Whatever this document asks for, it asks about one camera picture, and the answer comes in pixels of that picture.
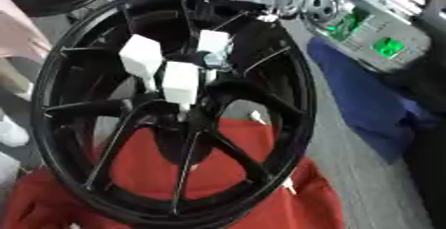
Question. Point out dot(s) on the black spoked wheel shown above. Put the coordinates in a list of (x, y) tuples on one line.
[(273, 133)]

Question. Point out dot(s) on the small white clip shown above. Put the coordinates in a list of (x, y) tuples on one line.
[(288, 185), (257, 117)]

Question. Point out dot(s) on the blue fabric cover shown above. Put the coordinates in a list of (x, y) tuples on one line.
[(366, 100)]

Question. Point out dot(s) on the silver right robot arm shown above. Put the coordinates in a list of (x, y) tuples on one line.
[(371, 17)]

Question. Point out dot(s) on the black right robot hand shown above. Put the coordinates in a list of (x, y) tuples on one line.
[(261, 44)]

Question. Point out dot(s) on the person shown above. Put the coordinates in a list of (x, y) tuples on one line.
[(17, 34)]

